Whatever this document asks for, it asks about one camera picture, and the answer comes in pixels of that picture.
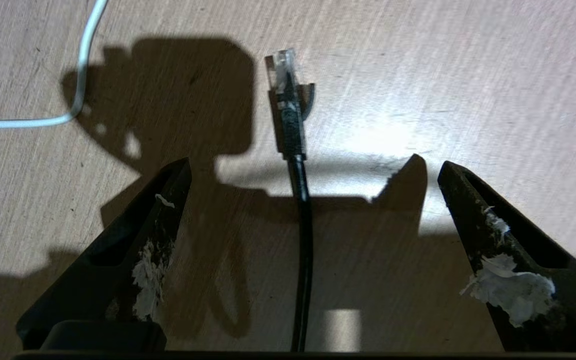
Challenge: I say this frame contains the black ethernet cable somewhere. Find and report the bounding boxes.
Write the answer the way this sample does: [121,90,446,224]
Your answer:
[264,48,316,352]

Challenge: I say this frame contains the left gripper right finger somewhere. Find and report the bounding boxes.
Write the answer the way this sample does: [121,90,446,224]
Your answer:
[437,160,576,352]

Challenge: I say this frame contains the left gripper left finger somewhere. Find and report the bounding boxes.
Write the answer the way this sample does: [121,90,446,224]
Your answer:
[16,158,193,352]

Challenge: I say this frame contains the white adapter cable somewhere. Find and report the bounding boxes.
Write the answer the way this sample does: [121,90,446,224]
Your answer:
[0,0,109,138]

